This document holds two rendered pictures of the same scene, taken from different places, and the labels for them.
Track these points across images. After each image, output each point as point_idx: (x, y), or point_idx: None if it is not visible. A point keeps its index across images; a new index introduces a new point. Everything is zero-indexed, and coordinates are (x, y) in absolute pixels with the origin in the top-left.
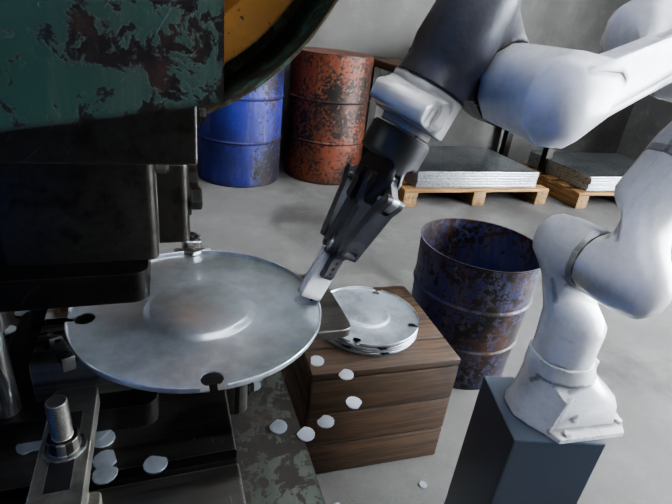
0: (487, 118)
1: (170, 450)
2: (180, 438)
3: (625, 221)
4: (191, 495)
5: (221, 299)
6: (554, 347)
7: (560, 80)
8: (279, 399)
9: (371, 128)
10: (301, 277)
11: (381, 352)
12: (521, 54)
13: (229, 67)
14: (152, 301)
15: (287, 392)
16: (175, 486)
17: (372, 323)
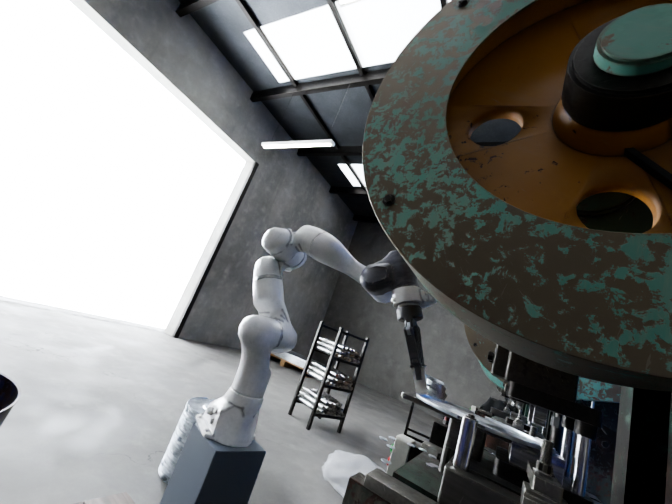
0: (384, 295)
1: (490, 453)
2: (486, 452)
3: (286, 312)
4: (484, 447)
5: (465, 412)
6: (266, 387)
7: None
8: (424, 457)
9: (421, 310)
10: (413, 396)
11: None
12: None
13: (421, 258)
14: (501, 427)
15: (418, 455)
16: (489, 450)
17: None
